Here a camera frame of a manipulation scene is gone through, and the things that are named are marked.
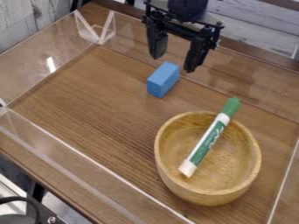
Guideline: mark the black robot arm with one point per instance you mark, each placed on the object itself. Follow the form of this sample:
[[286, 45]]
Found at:
[[182, 18]]

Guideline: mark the black metal table leg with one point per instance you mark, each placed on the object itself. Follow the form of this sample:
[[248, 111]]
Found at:
[[37, 192]]

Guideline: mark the clear acrylic corner bracket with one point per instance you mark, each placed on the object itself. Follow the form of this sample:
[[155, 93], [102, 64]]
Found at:
[[95, 33]]

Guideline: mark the clear acrylic barrier wall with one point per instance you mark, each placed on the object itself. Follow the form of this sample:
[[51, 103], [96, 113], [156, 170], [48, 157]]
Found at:
[[81, 181]]

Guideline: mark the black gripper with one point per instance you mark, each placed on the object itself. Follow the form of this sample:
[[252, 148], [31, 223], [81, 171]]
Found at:
[[184, 19]]

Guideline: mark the brown wooden bowl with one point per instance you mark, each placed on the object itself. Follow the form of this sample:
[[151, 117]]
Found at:
[[227, 170]]

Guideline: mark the blue rectangular block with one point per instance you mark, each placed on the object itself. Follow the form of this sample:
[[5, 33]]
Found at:
[[163, 79]]

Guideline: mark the green white marker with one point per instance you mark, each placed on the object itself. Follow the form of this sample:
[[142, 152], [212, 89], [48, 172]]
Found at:
[[210, 137]]

